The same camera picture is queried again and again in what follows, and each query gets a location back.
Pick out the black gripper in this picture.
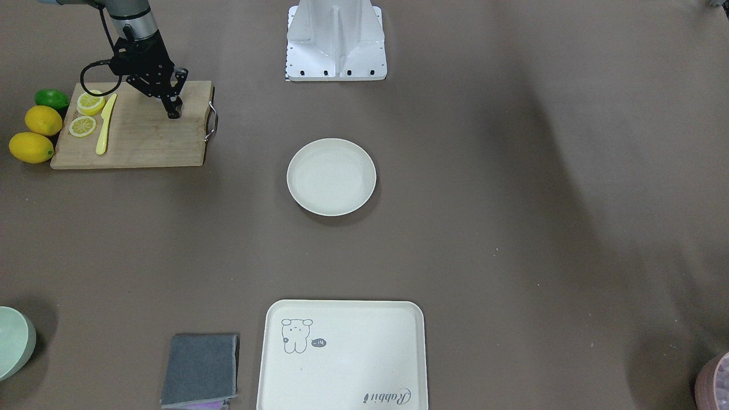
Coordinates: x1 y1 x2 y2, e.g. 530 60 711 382
110 34 189 112

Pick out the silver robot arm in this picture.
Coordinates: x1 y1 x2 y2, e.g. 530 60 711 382
50 1 188 119

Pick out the cream rabbit tray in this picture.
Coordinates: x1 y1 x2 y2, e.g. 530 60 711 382
257 300 429 409

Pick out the bamboo cutting board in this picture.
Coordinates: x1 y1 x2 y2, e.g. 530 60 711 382
50 81 214 170

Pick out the lemon slice near lime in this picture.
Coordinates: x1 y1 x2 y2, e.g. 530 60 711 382
76 92 106 117

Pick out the yellow plastic knife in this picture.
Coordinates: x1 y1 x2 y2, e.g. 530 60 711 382
95 93 118 155

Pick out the lemon slice outer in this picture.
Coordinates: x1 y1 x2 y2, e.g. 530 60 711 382
68 115 97 138

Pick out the green lime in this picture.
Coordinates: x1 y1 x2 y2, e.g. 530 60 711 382
34 88 70 111

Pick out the yellow lemon near lime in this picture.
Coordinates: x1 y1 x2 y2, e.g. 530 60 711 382
24 105 63 137

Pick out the yellow lemon outer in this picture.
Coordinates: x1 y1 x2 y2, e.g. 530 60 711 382
9 132 55 164

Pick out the round cream plate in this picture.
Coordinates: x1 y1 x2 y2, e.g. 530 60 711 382
286 138 378 217

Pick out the grey folded cloth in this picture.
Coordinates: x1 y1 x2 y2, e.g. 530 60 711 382
161 333 239 409

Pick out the mint green bowl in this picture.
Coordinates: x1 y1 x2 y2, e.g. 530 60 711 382
1 306 36 380

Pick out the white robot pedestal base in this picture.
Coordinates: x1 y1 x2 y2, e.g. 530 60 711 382
285 1 388 81

